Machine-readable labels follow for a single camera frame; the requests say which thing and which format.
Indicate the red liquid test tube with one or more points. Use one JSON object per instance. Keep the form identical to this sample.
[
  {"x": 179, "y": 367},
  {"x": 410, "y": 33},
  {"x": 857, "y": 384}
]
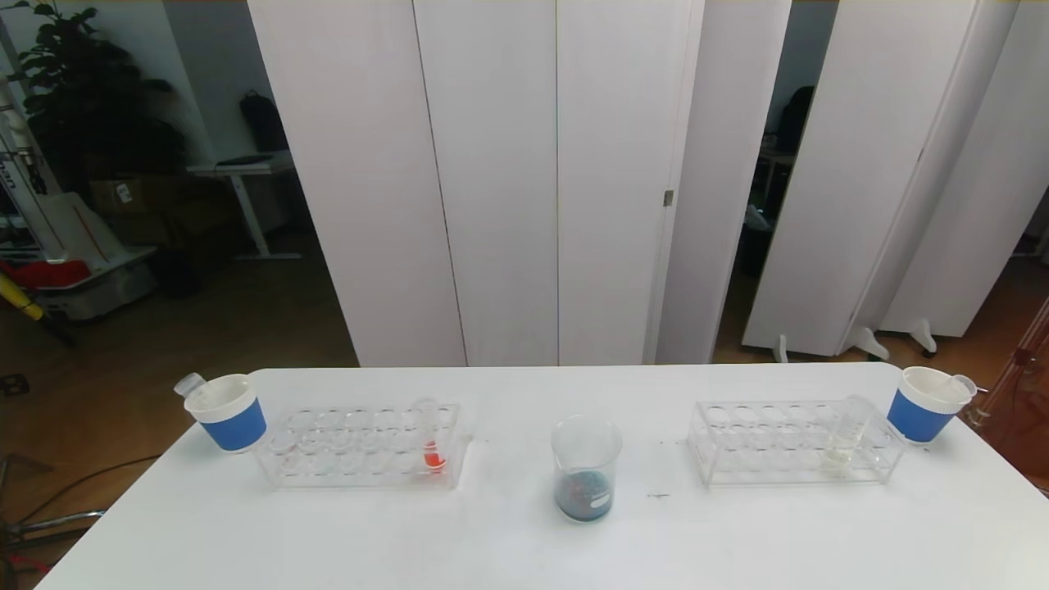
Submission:
[{"x": 433, "y": 459}]

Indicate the blue liquid test tube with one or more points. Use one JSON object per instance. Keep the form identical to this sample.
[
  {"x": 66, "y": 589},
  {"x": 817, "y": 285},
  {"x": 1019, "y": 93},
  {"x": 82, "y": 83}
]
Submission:
[{"x": 190, "y": 385}]

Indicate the clear plastic test tube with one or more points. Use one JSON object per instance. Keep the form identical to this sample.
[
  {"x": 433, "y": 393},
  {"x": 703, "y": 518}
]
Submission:
[{"x": 965, "y": 383}]

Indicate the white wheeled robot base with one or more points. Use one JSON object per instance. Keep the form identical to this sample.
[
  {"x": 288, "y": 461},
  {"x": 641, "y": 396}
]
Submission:
[{"x": 98, "y": 287}]

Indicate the clear glass beaker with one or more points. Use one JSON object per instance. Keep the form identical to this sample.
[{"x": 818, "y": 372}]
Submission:
[{"x": 583, "y": 496}]

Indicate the clear acrylic test tube rack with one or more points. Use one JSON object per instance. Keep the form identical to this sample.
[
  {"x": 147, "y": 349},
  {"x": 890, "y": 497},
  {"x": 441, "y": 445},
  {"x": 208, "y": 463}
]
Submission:
[
  {"x": 369, "y": 467},
  {"x": 787, "y": 463}
]

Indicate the yellow liquid test tube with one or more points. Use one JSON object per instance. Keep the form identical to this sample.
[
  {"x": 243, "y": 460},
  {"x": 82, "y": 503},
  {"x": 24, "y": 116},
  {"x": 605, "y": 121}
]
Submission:
[{"x": 837, "y": 455}]

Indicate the white folding partition screen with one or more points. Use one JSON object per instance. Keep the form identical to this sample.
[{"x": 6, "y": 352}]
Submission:
[
  {"x": 492, "y": 164},
  {"x": 860, "y": 123}
]

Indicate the black backpack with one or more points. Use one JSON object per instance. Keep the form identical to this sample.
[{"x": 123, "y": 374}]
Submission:
[{"x": 262, "y": 123}]

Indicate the white standing desk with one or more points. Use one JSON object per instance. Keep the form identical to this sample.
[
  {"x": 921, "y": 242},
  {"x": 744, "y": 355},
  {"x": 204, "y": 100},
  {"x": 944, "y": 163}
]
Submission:
[{"x": 233, "y": 168}]

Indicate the blue white paper cup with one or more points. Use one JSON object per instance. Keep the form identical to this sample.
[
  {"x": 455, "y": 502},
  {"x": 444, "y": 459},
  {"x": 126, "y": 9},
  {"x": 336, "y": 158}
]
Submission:
[
  {"x": 918, "y": 419},
  {"x": 233, "y": 424}
]

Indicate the black office chair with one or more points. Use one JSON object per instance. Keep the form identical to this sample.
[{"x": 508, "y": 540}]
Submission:
[{"x": 793, "y": 119}]

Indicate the brown cardboard box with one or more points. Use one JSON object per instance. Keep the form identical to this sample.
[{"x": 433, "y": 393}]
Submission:
[{"x": 123, "y": 197}]

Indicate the dark green potted plant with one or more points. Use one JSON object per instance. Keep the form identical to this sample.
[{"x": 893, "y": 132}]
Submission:
[{"x": 90, "y": 106}]

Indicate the grey metal floor stand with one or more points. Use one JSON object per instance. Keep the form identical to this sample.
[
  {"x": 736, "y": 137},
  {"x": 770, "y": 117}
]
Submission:
[{"x": 65, "y": 521}]

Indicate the black floor power strip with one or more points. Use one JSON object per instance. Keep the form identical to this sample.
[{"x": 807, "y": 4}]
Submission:
[{"x": 15, "y": 385}]

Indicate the clear tube frame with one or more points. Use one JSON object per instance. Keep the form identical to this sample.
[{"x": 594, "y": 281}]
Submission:
[{"x": 1020, "y": 357}]

